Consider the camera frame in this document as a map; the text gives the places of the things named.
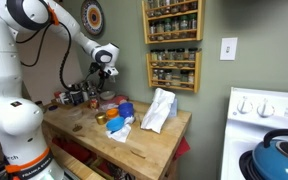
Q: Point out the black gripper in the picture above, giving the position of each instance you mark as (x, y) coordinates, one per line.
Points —
(97, 68)

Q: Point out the labeled clear plastic bottle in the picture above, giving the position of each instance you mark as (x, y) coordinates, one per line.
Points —
(93, 99)

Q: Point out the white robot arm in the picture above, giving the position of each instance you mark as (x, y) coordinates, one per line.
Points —
(25, 150)

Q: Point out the white ceramic bowl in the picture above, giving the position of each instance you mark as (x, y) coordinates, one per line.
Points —
(107, 95)

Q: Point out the light blue plastic bowl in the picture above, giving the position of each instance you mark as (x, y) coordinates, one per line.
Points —
(115, 124)

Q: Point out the dark blue salt canister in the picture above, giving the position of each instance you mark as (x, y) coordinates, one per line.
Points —
(77, 97)

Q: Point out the wooden spice tray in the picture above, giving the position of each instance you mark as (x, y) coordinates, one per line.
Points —
(69, 106)

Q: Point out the orange plastic cup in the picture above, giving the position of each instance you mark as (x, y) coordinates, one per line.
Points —
(112, 113)

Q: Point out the gold lidded small jar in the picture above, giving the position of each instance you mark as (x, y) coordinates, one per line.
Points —
(101, 118)

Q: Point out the dark blue plastic cup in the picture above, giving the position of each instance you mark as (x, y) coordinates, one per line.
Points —
(126, 109)

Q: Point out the gold perforated sink strainer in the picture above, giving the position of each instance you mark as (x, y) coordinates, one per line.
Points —
(77, 128)

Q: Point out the crumpled white paper towel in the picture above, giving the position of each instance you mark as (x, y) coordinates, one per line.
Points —
(122, 134)

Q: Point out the white paper bag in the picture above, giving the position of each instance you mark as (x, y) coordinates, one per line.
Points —
(158, 111)

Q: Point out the lower wooden spice rack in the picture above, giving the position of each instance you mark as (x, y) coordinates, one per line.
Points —
(174, 68)

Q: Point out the wooden spice rack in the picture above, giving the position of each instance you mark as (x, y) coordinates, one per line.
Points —
(174, 68)
(168, 21)

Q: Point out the upper wooden spice rack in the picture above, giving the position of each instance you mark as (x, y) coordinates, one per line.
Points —
(168, 21)

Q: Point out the red cloth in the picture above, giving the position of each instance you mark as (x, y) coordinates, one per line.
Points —
(182, 148)

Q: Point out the white electric stove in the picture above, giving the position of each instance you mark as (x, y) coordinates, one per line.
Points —
(251, 114)

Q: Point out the blue tea kettle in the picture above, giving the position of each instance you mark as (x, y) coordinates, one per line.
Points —
(270, 156)

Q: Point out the white light switch plate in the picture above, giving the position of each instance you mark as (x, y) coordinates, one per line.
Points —
(228, 49)

